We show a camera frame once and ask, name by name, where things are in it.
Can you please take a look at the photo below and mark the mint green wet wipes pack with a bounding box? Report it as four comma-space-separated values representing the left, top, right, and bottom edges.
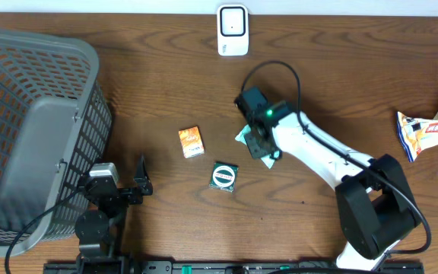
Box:
235, 125, 281, 169

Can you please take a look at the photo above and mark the green white small box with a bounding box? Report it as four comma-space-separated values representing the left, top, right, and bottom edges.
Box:
209, 161, 239, 193

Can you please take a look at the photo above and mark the orange small box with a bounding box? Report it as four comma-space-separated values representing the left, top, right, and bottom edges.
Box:
179, 126, 205, 158

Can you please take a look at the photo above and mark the yellow orange snack bag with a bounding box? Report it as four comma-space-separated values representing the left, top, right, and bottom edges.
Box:
396, 111, 438, 162

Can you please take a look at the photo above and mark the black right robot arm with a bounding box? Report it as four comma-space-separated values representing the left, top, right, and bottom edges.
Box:
234, 88, 422, 270

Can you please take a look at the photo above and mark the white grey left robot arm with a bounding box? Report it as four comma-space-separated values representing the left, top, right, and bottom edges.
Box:
75, 157, 153, 274

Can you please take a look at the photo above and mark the white barcode scanner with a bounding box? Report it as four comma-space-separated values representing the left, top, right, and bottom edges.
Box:
217, 4, 249, 56

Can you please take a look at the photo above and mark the dark grey plastic basket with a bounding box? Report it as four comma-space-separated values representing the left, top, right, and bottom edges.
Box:
0, 29, 112, 256

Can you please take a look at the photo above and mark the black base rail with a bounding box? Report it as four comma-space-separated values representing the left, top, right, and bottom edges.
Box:
43, 260, 425, 274

